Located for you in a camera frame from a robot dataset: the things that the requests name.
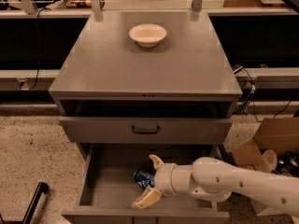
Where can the clear plastic cup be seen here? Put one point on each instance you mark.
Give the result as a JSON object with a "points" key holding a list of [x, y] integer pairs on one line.
{"points": [[271, 159]]}

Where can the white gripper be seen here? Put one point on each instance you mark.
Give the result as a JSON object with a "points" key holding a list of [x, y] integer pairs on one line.
{"points": [[163, 175]]}

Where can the blue pepsi can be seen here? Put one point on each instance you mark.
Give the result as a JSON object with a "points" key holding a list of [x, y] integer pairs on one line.
{"points": [[143, 178]]}

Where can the open grey middle drawer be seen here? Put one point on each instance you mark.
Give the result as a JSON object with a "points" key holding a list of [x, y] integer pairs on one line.
{"points": [[109, 189]]}

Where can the grey top drawer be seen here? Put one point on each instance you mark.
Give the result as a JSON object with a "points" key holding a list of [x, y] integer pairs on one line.
{"points": [[176, 131]]}

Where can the black bar lower left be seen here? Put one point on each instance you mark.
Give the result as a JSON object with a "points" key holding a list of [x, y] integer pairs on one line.
{"points": [[42, 188]]}

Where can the cans in box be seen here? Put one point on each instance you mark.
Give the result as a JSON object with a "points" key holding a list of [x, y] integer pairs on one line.
{"points": [[288, 164]]}

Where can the black metal leg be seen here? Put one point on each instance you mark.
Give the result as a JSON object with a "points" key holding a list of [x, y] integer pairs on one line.
{"points": [[224, 154]]}

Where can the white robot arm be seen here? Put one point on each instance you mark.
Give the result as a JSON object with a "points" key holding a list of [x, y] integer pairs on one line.
{"points": [[213, 180]]}

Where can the grey drawer cabinet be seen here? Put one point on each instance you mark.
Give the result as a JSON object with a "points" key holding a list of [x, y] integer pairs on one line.
{"points": [[108, 75]]}

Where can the cardboard box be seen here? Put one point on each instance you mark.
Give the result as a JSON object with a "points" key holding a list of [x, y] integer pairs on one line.
{"points": [[279, 134]]}

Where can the white bowl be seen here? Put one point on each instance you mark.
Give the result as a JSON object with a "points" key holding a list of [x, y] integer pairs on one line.
{"points": [[147, 35]]}

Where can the black drawer handle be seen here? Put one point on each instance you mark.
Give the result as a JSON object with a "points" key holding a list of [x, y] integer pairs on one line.
{"points": [[148, 131]]}

